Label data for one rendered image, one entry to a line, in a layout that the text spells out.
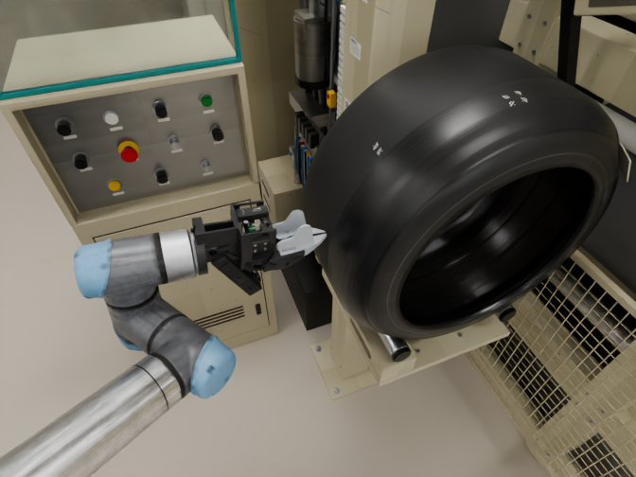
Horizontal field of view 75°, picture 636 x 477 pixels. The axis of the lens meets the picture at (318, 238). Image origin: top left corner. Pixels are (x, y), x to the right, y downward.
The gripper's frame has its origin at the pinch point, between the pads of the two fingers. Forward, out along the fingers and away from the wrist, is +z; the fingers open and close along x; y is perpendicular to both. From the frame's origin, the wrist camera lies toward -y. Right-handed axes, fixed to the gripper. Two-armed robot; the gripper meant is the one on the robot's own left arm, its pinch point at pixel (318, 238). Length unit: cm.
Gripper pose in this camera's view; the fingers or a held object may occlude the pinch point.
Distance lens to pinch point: 69.8
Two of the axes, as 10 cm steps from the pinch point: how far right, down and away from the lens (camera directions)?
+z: 9.3, -1.8, 3.4
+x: -3.6, -6.7, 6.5
